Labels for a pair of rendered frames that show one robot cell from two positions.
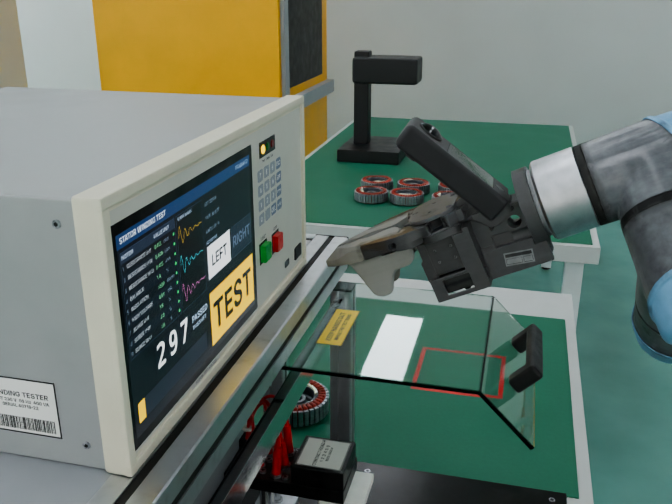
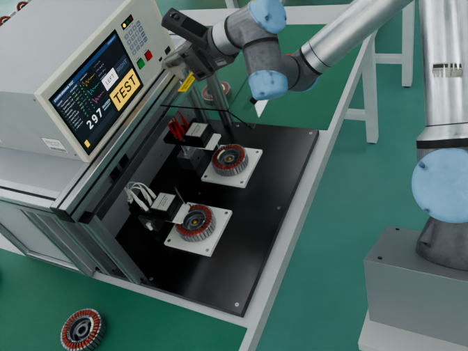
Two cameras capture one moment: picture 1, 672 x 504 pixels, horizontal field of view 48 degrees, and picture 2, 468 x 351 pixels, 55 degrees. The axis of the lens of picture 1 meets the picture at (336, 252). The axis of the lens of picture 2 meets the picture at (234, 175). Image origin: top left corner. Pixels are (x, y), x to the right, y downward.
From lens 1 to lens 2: 0.60 m
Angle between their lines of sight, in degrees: 33
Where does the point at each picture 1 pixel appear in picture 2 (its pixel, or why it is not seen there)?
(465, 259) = (200, 66)
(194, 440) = (110, 147)
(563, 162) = (221, 26)
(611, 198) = (237, 42)
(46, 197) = (28, 92)
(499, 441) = (303, 104)
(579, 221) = (232, 50)
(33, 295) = (40, 118)
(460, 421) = (289, 95)
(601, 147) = (232, 19)
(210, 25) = not seen: outside the picture
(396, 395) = not seen: hidden behind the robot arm
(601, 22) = not seen: outside the picture
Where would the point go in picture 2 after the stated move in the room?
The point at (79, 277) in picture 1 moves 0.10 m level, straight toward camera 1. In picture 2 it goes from (48, 113) to (42, 143)
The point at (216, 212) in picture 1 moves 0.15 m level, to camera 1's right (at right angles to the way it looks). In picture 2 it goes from (102, 65) to (161, 57)
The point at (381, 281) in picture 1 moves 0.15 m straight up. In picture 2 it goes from (179, 74) to (155, 18)
